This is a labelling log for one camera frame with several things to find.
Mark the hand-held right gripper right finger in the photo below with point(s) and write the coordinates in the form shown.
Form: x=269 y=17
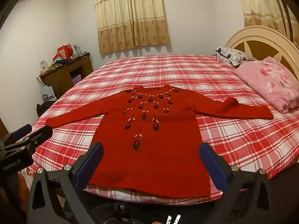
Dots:
x=215 y=165

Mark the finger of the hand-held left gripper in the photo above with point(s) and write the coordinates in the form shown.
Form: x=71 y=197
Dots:
x=38 y=135
x=22 y=131

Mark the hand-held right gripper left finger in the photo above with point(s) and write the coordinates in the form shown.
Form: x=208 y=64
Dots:
x=90 y=165

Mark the red embroidered sweater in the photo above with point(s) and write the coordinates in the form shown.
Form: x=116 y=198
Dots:
x=149 y=158

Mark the black bag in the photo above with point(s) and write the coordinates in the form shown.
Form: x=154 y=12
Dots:
x=43 y=109

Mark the white paper bag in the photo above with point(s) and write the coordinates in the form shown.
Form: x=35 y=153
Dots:
x=48 y=93

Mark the brown wooden desk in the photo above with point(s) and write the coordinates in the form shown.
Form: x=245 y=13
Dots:
x=60 y=74

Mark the white greeting card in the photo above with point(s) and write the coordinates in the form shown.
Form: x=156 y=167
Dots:
x=43 y=65

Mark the dark cloth pile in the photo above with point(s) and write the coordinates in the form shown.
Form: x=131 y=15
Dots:
x=60 y=63

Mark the red bag on desk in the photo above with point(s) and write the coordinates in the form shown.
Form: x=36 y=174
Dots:
x=64 y=51

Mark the pale blue box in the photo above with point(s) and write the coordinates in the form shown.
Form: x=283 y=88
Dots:
x=77 y=50

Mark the red plaid bed sheet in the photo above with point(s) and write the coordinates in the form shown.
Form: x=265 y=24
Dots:
x=186 y=74

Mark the pink floral quilt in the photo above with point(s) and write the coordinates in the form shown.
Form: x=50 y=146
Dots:
x=268 y=81

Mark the grey patterned pillow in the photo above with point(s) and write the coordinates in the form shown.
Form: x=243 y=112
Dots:
x=227 y=54

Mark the cream wooden headboard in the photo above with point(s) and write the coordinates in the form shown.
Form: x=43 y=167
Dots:
x=257 y=33

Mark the beige window curtain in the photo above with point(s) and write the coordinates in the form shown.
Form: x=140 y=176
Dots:
x=130 y=16

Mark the beige floral curtain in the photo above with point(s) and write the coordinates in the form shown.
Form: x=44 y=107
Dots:
x=259 y=4

